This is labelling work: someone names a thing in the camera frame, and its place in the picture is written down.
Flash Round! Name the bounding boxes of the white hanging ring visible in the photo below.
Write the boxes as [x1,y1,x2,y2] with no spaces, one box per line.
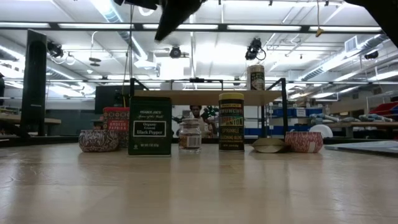
[138,6,155,17]

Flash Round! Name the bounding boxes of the round black ceiling device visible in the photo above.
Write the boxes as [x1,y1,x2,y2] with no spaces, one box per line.
[169,45,182,59]

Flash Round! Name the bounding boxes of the wooden side table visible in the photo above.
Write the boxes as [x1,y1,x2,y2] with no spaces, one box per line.
[0,112,62,136]

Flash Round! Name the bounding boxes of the red storage bin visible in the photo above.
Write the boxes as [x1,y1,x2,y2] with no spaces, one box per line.
[368,101,398,118]

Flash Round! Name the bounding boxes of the white trash can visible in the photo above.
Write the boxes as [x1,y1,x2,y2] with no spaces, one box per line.
[309,124,333,139]

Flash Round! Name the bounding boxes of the red-lidded smoked paprika tin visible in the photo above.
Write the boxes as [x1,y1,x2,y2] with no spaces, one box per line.
[102,106,131,149]

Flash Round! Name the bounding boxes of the yellow-lidded crunchy onion shaker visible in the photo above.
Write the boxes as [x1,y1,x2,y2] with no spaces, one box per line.
[218,92,245,152]

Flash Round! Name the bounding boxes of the dark green black pepper tin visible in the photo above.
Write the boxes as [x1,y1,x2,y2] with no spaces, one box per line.
[127,96,172,157]

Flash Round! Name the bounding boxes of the black monitor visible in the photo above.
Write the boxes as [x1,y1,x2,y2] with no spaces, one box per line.
[95,85,131,114]

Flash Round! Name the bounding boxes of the wooden shelf with black frame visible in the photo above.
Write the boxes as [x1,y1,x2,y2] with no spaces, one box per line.
[129,77,289,146]

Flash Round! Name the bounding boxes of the black upright column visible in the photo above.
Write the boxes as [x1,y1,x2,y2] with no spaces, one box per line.
[20,29,47,138]

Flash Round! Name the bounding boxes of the yellow hanging pull cord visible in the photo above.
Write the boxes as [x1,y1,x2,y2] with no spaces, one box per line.
[315,0,325,38]

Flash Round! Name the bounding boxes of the black device on column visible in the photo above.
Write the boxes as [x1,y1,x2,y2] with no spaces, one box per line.
[46,41,65,59]

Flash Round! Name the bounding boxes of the small glass spice jar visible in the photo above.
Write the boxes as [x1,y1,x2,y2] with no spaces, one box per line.
[178,118,202,153]

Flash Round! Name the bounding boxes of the orange and brown spice pouch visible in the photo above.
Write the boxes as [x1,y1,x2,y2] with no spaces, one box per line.
[251,138,289,154]

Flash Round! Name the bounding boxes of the long wooden workbench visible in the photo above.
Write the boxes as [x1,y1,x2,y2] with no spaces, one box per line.
[325,121,398,139]

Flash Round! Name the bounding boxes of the tan-lidded cardboard seasoning canister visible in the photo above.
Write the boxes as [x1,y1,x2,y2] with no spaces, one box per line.
[247,64,266,91]

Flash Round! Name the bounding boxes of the black hanging camera with cable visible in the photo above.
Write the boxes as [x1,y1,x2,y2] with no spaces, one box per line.
[244,37,267,62]

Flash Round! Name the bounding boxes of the black overhead beam with lights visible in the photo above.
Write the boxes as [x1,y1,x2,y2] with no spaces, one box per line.
[0,21,398,35]

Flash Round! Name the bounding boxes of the red patterned candle tin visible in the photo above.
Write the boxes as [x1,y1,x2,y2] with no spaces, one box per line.
[284,131,324,154]

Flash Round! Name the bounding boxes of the blue storage bins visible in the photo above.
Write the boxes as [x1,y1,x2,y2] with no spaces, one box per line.
[244,107,324,137]

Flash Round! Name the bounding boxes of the person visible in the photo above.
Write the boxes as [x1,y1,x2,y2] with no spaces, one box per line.
[188,105,218,138]

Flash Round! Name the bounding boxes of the maroon patterned candle tin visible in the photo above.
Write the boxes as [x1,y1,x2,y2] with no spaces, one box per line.
[78,129,120,153]

